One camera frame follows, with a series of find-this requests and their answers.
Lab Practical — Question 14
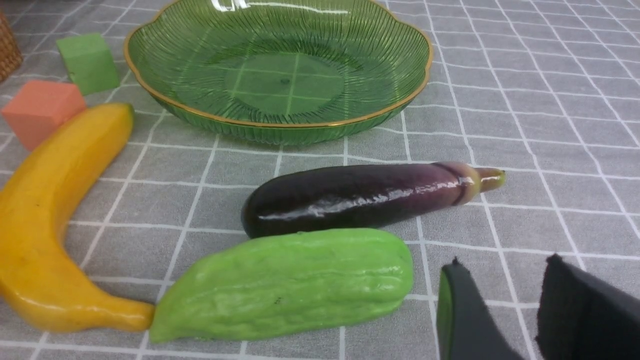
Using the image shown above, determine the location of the green foam cube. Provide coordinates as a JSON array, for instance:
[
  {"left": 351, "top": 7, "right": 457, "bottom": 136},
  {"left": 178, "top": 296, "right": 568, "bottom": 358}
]
[{"left": 55, "top": 32, "right": 121, "bottom": 96}]

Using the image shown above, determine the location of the purple eggplant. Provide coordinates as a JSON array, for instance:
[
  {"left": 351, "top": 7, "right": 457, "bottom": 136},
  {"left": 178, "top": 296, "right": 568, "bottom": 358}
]
[{"left": 241, "top": 161, "right": 506, "bottom": 239}]

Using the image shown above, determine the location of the green bitter gourd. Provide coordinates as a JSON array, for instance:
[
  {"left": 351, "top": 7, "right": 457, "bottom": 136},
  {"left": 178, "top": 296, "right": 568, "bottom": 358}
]
[{"left": 149, "top": 228, "right": 414, "bottom": 344}]

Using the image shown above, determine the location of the yellow banana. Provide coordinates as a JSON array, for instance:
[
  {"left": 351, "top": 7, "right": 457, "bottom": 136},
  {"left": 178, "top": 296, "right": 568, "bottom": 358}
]
[{"left": 0, "top": 102, "right": 154, "bottom": 333}]

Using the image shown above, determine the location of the orange foam cube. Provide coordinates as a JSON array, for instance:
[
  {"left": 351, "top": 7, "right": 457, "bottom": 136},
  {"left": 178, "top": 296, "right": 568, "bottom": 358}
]
[{"left": 1, "top": 80, "right": 87, "bottom": 151}]

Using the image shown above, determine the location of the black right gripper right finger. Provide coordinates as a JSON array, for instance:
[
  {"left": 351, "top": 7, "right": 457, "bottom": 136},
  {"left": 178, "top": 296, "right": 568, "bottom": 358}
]
[{"left": 535, "top": 254, "right": 640, "bottom": 360}]

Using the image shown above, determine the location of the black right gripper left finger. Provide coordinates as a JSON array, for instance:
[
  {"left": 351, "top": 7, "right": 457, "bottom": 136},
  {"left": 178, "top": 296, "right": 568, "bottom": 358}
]
[{"left": 436, "top": 258, "right": 522, "bottom": 360}]

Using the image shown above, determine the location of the green glass plate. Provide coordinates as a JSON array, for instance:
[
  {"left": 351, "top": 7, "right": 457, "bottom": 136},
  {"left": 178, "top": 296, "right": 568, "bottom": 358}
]
[{"left": 123, "top": 0, "right": 434, "bottom": 146}]

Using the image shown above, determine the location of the woven wicker basket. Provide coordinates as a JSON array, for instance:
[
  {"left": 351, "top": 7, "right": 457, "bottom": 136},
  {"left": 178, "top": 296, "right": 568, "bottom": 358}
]
[{"left": 0, "top": 10, "right": 23, "bottom": 83}]

